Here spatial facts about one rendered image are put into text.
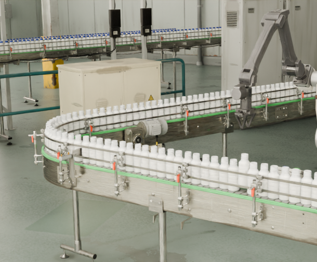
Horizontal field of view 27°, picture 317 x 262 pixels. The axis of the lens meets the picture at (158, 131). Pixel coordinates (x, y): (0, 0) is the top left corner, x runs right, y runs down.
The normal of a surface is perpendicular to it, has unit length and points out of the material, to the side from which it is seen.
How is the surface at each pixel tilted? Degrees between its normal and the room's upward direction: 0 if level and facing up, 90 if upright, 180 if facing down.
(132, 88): 90
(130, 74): 90
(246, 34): 90
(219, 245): 0
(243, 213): 90
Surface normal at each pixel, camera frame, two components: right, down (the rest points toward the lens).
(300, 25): 0.58, 0.16
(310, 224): -0.60, 0.18
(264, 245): -0.02, -0.98
